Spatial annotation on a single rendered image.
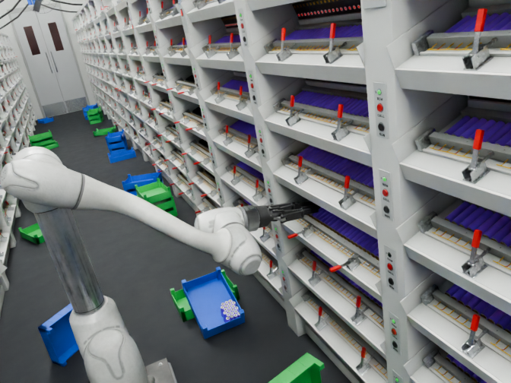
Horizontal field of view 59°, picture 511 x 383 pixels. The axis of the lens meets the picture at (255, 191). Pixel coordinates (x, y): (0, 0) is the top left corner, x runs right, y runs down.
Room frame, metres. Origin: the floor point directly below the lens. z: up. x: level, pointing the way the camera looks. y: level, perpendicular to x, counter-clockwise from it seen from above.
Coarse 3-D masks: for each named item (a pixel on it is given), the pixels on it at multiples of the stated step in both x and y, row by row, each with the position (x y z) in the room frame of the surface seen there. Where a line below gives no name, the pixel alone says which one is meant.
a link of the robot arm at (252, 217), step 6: (246, 210) 1.36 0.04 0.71; (252, 210) 1.37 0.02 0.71; (246, 216) 1.34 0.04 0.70; (252, 216) 1.35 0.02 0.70; (258, 216) 1.36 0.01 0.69; (246, 222) 1.33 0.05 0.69; (252, 222) 1.34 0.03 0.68; (258, 222) 1.35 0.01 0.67; (246, 228) 1.34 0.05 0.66; (252, 228) 1.35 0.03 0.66; (258, 228) 1.36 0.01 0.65
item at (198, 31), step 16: (224, 16) 2.29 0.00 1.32; (192, 32) 2.23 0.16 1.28; (208, 32) 2.26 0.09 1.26; (192, 64) 2.28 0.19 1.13; (208, 80) 2.24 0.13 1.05; (208, 112) 2.23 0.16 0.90; (208, 128) 2.24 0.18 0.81; (208, 144) 2.30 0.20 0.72; (224, 160) 2.24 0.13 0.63; (224, 192) 2.23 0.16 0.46
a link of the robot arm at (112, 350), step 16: (96, 336) 1.14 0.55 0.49; (112, 336) 1.13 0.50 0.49; (128, 336) 1.15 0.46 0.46; (96, 352) 1.08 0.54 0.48; (112, 352) 1.08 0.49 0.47; (128, 352) 1.09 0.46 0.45; (96, 368) 1.05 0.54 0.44; (112, 368) 1.05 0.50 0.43; (128, 368) 1.07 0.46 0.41; (144, 368) 1.13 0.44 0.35
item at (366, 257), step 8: (304, 216) 1.48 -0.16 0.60; (312, 224) 1.42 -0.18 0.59; (320, 224) 1.39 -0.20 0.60; (328, 232) 1.33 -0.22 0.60; (328, 240) 1.31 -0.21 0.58; (336, 240) 1.28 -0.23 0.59; (344, 240) 1.25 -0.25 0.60; (344, 248) 1.23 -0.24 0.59; (352, 248) 1.20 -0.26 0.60; (360, 256) 1.16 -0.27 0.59; (368, 256) 1.14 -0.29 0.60; (360, 264) 1.14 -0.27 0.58; (376, 264) 1.09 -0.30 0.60; (376, 272) 1.08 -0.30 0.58
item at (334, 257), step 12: (288, 228) 1.51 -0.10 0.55; (300, 228) 1.46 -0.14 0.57; (300, 240) 1.45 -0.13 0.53; (312, 240) 1.37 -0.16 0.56; (324, 240) 1.33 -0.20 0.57; (324, 252) 1.28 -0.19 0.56; (336, 252) 1.25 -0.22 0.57; (336, 264) 1.21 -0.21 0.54; (348, 276) 1.16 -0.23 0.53; (360, 276) 1.10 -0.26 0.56; (372, 276) 1.08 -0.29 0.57; (372, 288) 1.04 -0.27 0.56
